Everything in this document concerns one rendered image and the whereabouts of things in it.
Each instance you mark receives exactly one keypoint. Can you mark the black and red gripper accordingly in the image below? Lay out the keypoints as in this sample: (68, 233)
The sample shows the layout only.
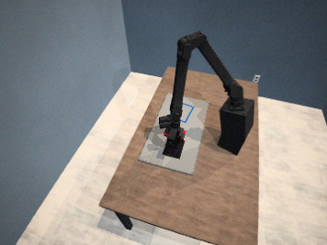
(181, 135)

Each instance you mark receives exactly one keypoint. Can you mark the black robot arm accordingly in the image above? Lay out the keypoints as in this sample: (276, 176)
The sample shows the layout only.
(184, 49)

